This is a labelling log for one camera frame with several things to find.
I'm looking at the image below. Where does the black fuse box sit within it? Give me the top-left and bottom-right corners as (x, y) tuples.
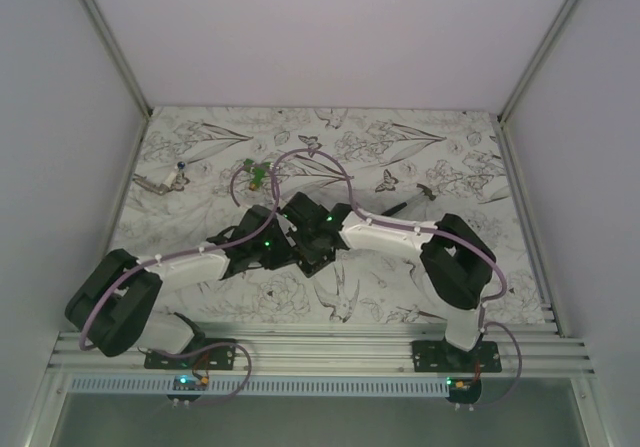
(296, 248), (335, 278)

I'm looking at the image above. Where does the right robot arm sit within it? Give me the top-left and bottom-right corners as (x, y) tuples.
(280, 193), (496, 372)

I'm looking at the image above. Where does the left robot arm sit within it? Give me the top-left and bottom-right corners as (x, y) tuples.
(65, 206), (296, 369)

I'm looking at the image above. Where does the green connector part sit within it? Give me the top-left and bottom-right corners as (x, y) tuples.
(243, 159), (277, 191)

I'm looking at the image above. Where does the floral patterned table mat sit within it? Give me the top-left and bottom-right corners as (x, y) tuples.
(113, 107), (544, 324)

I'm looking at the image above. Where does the left small circuit board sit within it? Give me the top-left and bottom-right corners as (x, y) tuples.
(172, 374), (209, 392)

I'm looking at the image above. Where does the small circuit board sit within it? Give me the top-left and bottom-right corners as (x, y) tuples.
(172, 374), (209, 392)
(446, 377), (481, 393)

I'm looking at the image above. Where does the right small circuit board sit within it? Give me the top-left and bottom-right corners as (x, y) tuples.
(446, 377), (481, 393)

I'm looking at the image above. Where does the aluminium rail beam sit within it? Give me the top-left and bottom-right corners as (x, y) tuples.
(48, 325), (595, 378)

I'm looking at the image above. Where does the hammer with black handle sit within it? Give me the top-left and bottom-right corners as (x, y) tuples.
(382, 183), (437, 217)

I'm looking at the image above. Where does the metal bracket with blue knob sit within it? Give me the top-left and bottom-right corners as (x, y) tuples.
(133, 161), (190, 196)

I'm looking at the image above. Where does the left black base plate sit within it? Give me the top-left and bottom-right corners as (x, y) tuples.
(143, 338), (236, 371)

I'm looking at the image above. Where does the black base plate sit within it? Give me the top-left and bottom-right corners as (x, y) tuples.
(143, 338), (236, 371)
(411, 340), (502, 374)

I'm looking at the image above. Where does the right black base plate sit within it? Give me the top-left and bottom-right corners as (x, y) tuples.
(411, 340), (502, 374)

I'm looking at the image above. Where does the grey slotted cable duct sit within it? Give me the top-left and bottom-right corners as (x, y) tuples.
(67, 374), (449, 398)

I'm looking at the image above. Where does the left aluminium frame post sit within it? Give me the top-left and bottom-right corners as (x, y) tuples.
(79, 0), (153, 118)

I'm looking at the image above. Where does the aluminium frame post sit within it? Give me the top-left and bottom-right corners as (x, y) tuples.
(79, 0), (153, 118)
(497, 0), (582, 125)

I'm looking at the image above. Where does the right aluminium frame post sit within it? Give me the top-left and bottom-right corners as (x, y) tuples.
(497, 0), (582, 125)

